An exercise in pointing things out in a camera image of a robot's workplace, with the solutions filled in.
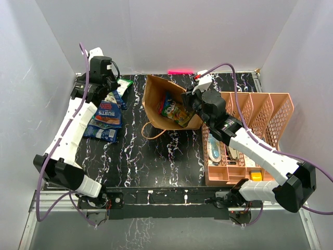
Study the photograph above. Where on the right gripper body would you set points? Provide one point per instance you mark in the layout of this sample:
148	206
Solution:
194	102

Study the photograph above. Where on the green white snack bag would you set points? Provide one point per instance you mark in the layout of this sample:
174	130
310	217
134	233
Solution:
124	84

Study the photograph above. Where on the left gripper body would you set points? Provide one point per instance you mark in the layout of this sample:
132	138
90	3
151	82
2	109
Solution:
112	84

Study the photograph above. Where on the blue snack packet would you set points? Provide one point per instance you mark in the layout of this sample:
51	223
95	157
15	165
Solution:
108	134

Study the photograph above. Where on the blue white toothbrush pack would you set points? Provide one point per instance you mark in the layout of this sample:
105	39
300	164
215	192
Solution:
214	150

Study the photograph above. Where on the blue Burts crisps packet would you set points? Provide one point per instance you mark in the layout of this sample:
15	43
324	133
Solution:
108	115

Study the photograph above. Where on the brown paper bag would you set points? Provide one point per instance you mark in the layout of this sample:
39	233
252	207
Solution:
154	90

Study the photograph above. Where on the pink plastic desk organizer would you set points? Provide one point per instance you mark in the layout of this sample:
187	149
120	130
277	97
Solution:
266	115

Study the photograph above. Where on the yellow eraser block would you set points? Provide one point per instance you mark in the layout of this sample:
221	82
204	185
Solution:
256	175

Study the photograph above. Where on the beige stapler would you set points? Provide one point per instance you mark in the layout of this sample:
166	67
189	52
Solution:
232	153

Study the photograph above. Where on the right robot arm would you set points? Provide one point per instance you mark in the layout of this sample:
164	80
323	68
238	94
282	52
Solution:
294	180

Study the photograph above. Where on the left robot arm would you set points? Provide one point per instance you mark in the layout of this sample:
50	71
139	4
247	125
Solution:
57	164

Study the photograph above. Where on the pink tape strip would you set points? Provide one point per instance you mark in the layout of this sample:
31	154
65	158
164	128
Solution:
180	71

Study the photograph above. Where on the green yellow snack packet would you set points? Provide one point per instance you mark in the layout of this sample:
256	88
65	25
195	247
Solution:
173	110

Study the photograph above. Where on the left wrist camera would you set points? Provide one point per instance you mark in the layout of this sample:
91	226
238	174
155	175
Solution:
94	52

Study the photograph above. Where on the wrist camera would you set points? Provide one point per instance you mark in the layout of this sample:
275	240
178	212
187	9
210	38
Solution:
203	80
94	52

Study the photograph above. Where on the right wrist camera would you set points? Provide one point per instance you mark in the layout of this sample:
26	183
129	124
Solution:
203	80

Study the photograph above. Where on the dark blue nutrition-label packet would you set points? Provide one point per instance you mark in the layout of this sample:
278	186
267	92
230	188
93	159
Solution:
118	99

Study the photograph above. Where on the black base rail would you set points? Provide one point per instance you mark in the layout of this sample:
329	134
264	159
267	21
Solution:
170	202

